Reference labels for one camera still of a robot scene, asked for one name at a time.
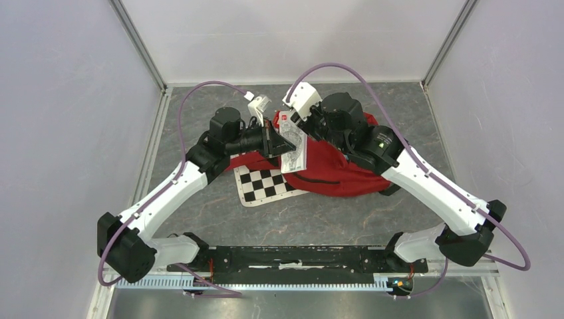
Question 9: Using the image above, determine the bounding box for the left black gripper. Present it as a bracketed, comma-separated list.
[225, 117, 295, 158]

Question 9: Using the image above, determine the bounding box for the packaged ruler set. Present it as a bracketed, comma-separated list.
[278, 111, 307, 173]

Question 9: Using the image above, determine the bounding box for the red student backpack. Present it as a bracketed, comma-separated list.
[224, 110, 402, 198]

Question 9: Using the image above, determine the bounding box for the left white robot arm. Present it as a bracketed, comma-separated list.
[96, 107, 296, 286]

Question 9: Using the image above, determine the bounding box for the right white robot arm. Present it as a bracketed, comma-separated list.
[288, 91, 507, 271]

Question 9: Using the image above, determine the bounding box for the black white chess mat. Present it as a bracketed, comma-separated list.
[231, 152, 307, 207]

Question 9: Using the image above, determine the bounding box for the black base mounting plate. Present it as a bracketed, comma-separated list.
[187, 245, 428, 284]

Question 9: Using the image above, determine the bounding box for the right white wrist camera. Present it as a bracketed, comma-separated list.
[283, 82, 322, 125]

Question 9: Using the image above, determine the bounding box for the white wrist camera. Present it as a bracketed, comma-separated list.
[243, 91, 271, 126]
[283, 82, 322, 125]

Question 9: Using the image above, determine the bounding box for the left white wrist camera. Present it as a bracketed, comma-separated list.
[243, 91, 271, 126]

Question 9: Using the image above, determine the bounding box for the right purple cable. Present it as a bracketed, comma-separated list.
[284, 62, 531, 301]

